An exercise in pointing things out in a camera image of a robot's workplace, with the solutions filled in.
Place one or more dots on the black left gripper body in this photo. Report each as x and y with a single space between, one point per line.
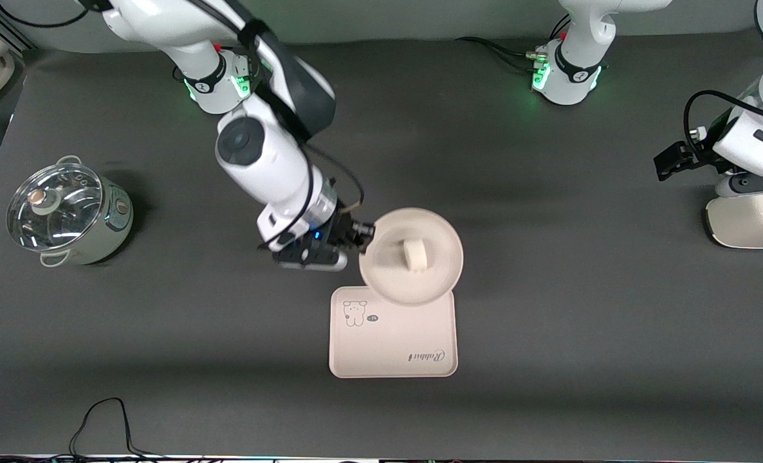
691 158

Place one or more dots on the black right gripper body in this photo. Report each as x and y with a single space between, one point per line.
341 227

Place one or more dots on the small beige cylinder block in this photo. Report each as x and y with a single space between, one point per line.
415 255

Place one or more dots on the round cream plate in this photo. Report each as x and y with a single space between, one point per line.
433 283

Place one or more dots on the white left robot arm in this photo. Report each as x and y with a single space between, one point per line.
574 77

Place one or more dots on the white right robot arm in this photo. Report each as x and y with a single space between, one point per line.
259 167

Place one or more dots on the cream tray with rabbit print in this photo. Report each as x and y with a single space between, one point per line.
388 341

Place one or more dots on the cream appliance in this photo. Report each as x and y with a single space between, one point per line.
748 222

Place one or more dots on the pale green electric pot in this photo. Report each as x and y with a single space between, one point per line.
108 228

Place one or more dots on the glass pot lid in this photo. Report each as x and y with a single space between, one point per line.
53 206

